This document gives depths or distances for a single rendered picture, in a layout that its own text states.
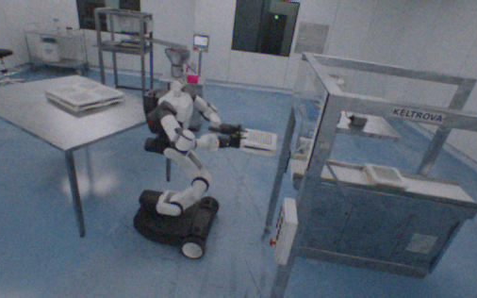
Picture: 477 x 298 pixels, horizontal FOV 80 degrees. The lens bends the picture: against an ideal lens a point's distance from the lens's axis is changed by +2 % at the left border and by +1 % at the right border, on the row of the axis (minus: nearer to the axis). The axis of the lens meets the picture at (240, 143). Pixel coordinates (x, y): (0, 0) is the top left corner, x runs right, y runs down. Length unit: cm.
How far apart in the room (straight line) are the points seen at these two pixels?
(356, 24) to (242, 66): 274
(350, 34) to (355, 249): 556
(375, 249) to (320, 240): 45
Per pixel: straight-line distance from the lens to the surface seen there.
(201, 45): 440
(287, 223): 126
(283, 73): 709
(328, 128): 116
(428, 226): 266
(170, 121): 175
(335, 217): 239
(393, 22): 775
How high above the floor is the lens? 190
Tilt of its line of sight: 27 degrees down
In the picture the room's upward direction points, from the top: 8 degrees clockwise
